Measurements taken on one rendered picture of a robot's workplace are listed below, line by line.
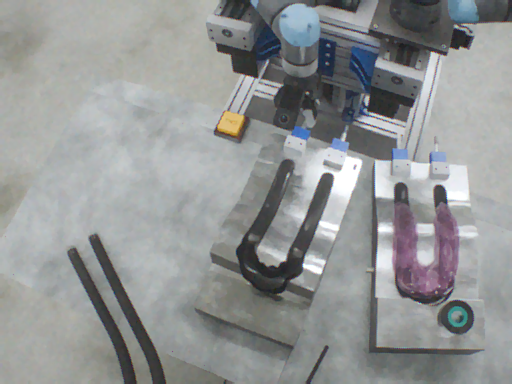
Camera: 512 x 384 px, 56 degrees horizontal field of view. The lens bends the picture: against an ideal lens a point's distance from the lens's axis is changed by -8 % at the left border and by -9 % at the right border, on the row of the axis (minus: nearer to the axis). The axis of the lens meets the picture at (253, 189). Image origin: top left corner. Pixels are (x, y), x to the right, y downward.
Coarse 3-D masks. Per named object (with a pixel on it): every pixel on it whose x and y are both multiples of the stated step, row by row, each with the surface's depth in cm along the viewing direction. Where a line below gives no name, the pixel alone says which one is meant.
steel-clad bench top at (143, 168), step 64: (128, 128) 152; (192, 128) 150; (256, 128) 149; (64, 192) 145; (128, 192) 143; (192, 192) 142; (0, 256) 138; (64, 256) 136; (128, 256) 135; (192, 256) 134; (192, 320) 127; (320, 320) 125
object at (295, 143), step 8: (304, 120) 138; (296, 128) 136; (304, 128) 137; (288, 136) 134; (296, 136) 135; (304, 136) 135; (288, 144) 133; (296, 144) 133; (304, 144) 133; (288, 152) 135; (296, 152) 133
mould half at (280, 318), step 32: (256, 160) 135; (320, 160) 133; (352, 160) 133; (256, 192) 132; (288, 192) 131; (352, 192) 137; (224, 224) 124; (288, 224) 127; (320, 224) 127; (224, 256) 120; (320, 256) 120; (224, 288) 124; (288, 288) 120; (224, 320) 122; (256, 320) 121; (288, 320) 120
